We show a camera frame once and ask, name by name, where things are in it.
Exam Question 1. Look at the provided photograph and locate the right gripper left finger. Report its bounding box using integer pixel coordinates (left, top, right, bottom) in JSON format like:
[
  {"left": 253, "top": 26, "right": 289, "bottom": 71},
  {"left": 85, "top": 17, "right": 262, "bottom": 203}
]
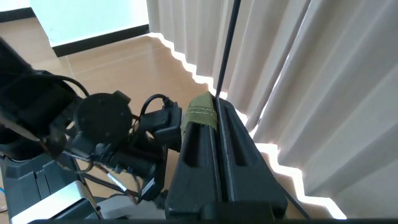
[{"left": 164, "top": 121, "right": 223, "bottom": 219}]

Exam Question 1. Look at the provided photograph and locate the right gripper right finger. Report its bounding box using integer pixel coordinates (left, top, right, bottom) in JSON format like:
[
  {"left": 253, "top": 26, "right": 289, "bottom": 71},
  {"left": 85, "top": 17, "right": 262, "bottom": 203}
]
[{"left": 215, "top": 96, "right": 289, "bottom": 219}]

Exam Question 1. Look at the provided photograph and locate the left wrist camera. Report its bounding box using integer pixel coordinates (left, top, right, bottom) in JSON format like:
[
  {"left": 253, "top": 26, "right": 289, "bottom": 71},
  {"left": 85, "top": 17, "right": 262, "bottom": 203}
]
[{"left": 139, "top": 93, "right": 183, "bottom": 153}]

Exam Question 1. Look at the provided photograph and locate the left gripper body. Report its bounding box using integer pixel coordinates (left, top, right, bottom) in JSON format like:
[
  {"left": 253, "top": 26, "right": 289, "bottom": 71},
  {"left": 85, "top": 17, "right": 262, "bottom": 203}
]
[{"left": 95, "top": 145, "right": 169, "bottom": 202}]

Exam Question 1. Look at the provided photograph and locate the green long-sleeved shirt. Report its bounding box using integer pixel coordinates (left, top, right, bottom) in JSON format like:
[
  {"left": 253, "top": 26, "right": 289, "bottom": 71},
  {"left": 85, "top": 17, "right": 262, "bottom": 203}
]
[{"left": 181, "top": 91, "right": 218, "bottom": 133}]

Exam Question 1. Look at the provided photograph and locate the black clothes rack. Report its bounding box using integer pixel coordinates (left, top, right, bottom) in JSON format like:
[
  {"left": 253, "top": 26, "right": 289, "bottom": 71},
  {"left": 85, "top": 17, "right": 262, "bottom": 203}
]
[{"left": 215, "top": 0, "right": 312, "bottom": 220}]

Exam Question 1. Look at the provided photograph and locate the beige curtain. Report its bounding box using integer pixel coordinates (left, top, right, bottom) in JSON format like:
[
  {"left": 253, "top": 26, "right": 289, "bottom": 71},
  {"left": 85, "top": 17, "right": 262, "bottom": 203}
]
[{"left": 146, "top": 0, "right": 398, "bottom": 218}]

